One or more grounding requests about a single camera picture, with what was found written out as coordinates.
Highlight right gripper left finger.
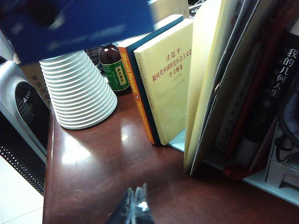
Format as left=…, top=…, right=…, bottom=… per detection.
left=105, top=186, right=137, bottom=224

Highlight orange spine Human Compatible book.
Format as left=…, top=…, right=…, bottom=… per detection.
left=116, top=14, right=185, bottom=147

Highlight white floor appliance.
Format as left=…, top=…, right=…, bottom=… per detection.
left=0, top=60, right=51, bottom=164

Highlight pale yellow paperback book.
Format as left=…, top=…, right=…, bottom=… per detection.
left=133, top=18, right=194, bottom=146

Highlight black book with Chinese title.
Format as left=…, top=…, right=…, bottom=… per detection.
left=242, top=32, right=299, bottom=145

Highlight dark red folder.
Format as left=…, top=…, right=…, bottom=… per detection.
left=221, top=0, right=299, bottom=180

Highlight brown bottle with green label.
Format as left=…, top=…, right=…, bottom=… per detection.
left=98, top=43, right=131, bottom=96

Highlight light blue desk bookshelf organizer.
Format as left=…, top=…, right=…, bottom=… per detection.
left=167, top=129, right=299, bottom=207

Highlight black perforated panel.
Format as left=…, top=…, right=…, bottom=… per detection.
left=0, top=144, right=45, bottom=195

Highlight white ribbed thermos jug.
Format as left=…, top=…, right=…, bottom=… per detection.
left=39, top=49, right=118, bottom=130

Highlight yellow document folder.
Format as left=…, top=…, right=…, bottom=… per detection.
left=183, top=0, right=236, bottom=173

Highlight lower organizer drawer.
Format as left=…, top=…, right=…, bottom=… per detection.
left=265, top=160, right=299, bottom=189

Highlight leaning folders and books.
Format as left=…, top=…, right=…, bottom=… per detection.
left=190, top=0, right=262, bottom=175

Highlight black cord loop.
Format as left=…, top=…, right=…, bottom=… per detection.
left=274, top=93, right=299, bottom=163

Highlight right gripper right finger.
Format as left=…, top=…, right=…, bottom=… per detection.
left=134, top=183, right=156, bottom=224

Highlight tan cardboard envelope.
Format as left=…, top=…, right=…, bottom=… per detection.
left=149, top=0, right=190, bottom=24

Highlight blue book with white dots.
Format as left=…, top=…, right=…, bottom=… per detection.
left=0, top=0, right=156, bottom=66

